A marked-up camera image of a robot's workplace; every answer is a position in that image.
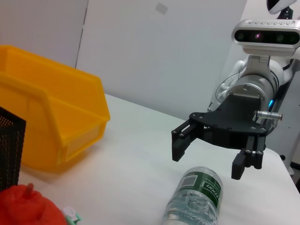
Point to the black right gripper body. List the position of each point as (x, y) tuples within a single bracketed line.
[(234, 122)]

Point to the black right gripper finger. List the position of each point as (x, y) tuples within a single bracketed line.
[(180, 143), (237, 166)]

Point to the clear water bottle green label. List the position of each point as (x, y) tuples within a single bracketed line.
[(197, 201)]

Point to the green utility knife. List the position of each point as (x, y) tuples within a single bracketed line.
[(72, 215)]

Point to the red-orange toy orange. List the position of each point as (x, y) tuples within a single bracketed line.
[(25, 208)]

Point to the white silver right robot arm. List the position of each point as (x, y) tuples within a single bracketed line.
[(255, 84)]

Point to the black mesh pen holder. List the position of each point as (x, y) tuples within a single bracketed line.
[(9, 145)]

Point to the yellow plastic storage bin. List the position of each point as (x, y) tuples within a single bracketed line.
[(47, 98)]

